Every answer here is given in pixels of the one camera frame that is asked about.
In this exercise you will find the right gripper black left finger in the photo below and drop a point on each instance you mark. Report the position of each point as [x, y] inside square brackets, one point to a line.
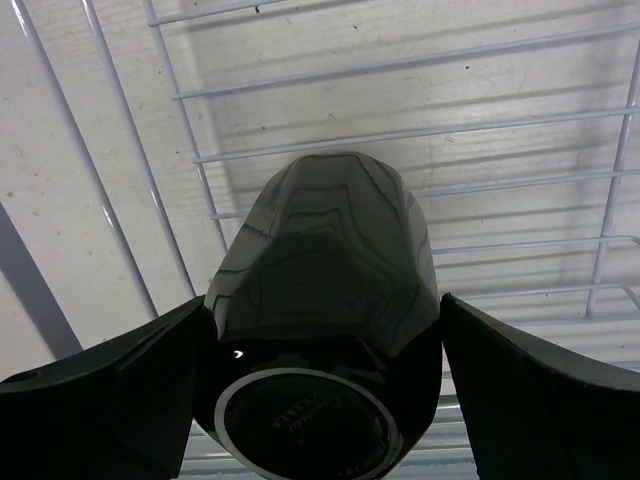
[119, 410]

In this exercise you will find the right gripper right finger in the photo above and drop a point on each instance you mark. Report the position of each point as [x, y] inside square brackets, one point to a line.
[535, 410]

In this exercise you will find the black ceramic mug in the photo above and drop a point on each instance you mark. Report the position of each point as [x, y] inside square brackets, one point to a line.
[321, 353]

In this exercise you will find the clear plastic dish rack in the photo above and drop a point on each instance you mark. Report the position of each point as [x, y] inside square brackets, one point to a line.
[139, 135]

